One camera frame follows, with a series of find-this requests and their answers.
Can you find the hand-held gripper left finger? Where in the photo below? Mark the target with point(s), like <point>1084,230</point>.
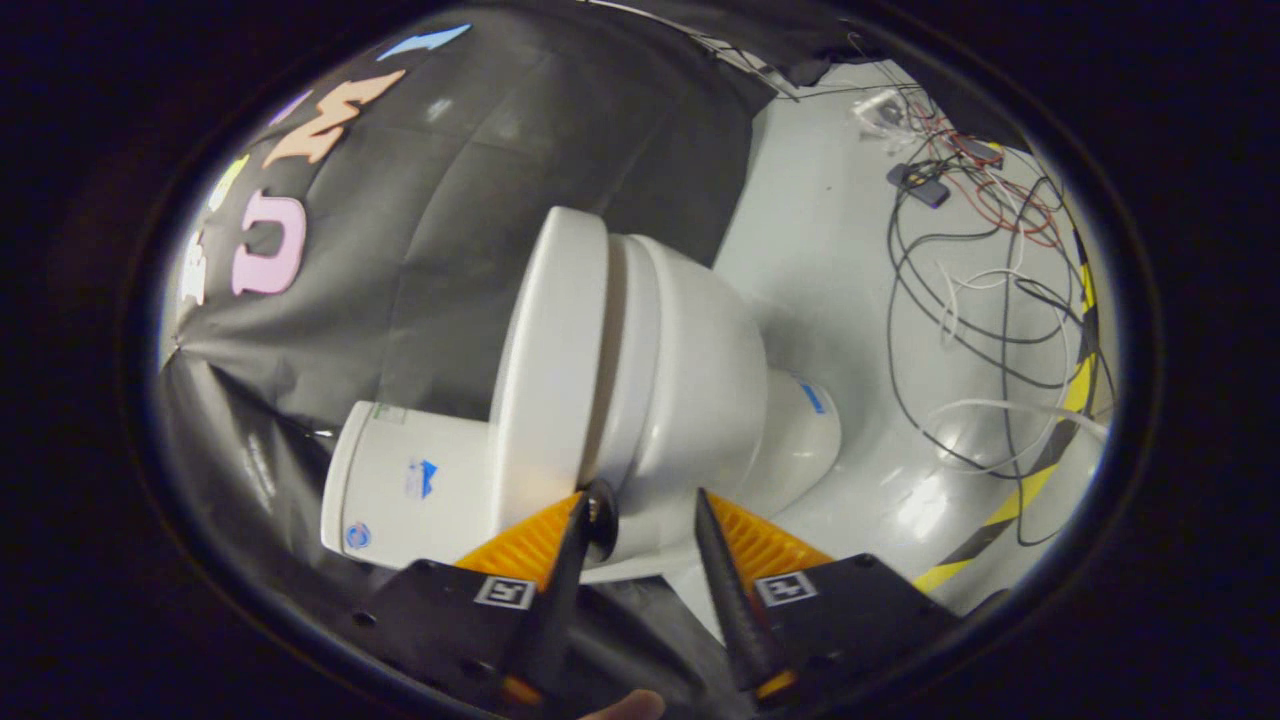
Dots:
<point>560,610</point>

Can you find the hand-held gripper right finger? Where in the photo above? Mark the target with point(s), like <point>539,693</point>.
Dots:
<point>735,610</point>

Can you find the white toilet lid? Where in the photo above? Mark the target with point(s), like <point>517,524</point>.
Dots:
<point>550,350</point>

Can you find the white ceramic toilet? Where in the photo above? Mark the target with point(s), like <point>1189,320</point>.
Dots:
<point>710,400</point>

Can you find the yellow black floor tape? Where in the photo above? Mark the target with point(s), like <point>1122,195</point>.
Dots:
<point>1035,485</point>

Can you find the black backdrop cloth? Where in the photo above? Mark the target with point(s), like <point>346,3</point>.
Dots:
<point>450,200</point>

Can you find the black power adapter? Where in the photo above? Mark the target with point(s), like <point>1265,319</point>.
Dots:
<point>920,186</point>

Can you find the thin metal backdrop stand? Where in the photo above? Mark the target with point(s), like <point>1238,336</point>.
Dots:
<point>745,62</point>

